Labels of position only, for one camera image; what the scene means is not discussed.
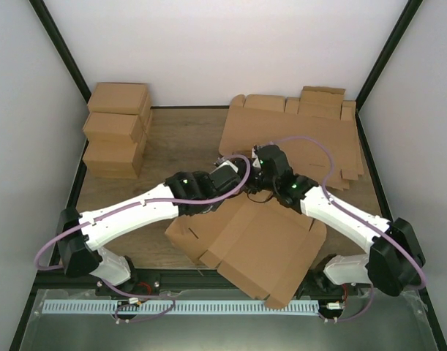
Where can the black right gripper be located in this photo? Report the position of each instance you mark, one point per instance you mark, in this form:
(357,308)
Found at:
(254,189)

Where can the cardboard box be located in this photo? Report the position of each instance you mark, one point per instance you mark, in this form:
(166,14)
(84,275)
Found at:
(262,248)
(121,98)
(115,160)
(116,128)

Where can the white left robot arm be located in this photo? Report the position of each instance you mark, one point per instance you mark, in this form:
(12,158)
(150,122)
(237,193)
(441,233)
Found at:
(84,236)

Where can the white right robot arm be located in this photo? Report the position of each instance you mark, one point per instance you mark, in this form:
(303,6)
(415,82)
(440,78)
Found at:
(392,258)

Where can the stack of flat cardboard sheets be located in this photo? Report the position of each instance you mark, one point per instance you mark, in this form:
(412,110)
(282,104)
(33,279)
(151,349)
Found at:
(262,119)

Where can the upright cardboard sheet at back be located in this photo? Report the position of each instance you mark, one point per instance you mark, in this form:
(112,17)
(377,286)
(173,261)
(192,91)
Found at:
(321,102)

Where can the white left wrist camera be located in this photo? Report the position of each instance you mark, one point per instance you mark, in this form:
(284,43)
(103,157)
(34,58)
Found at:
(221,162)

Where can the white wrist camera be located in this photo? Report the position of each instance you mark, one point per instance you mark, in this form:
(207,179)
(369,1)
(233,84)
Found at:
(257,162)
(221,162)

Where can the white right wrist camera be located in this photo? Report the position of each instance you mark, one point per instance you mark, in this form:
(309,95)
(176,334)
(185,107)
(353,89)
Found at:
(257,162)

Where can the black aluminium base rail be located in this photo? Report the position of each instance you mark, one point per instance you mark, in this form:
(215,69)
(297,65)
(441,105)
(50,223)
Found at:
(179,280)

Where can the right black frame post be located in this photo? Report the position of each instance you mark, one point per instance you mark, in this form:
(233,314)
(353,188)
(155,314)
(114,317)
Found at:
(406,17)

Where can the black frame post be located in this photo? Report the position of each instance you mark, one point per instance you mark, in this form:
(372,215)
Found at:
(406,17)
(48,23)

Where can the light blue slotted cable duct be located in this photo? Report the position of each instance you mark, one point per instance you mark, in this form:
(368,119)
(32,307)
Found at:
(58,306)

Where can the left black frame post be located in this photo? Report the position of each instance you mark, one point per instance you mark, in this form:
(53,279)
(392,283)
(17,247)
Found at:
(48,23)

